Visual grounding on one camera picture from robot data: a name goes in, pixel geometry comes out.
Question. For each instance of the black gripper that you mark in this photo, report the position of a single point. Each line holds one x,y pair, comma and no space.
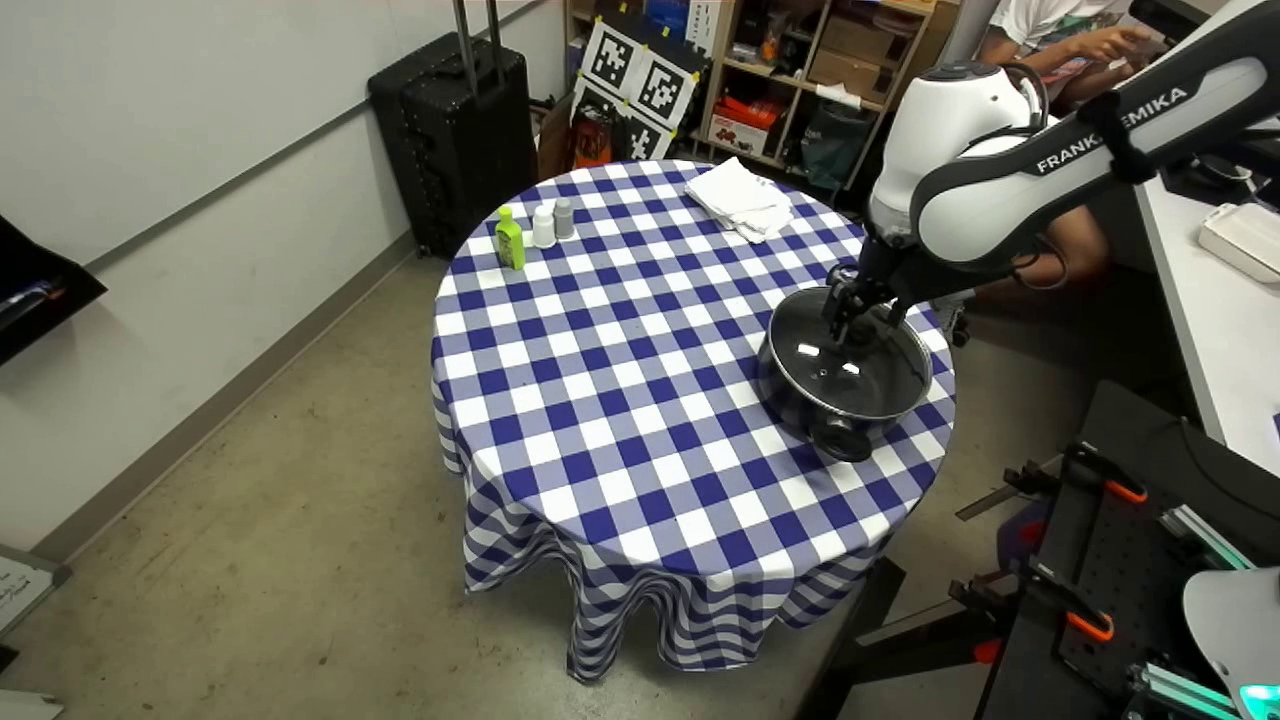
854,294

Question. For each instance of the glass pot lid black knob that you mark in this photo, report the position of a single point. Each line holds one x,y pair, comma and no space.
800,317

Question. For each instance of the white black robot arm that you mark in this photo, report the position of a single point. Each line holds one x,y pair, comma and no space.
978,165

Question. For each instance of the black cooking pot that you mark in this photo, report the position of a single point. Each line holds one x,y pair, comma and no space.
838,402

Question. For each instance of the white folded cloth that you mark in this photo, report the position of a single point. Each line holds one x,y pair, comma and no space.
741,196

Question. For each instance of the wooden storage shelf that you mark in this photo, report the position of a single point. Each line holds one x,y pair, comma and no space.
791,84

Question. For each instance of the orange black clamp right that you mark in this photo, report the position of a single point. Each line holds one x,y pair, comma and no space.
1078,466

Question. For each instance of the orange black clamp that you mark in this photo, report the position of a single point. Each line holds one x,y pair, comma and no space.
995,596
1078,466

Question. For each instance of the seated person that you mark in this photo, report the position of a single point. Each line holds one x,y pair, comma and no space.
1078,50

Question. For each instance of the black white fiducial marker board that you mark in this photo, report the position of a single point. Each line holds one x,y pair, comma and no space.
632,90

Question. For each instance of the blue white checkered tablecloth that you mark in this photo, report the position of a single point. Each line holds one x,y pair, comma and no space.
600,415

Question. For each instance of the orange black clamp left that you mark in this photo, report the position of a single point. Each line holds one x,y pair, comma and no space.
995,596

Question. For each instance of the grey small bottle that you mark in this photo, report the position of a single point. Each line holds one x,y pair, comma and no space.
560,218

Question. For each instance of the white side desk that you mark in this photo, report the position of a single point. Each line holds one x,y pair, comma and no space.
1227,330

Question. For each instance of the black perforated mounting board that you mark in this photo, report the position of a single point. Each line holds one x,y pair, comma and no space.
1132,564

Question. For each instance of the white keyboard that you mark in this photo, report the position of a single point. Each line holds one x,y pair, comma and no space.
1244,239

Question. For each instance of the white small bottle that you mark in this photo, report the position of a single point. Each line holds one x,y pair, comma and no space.
546,225

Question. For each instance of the green spray bottle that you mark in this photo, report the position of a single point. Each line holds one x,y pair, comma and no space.
510,241

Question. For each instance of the black rolling suitcase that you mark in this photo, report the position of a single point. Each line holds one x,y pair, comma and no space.
456,134

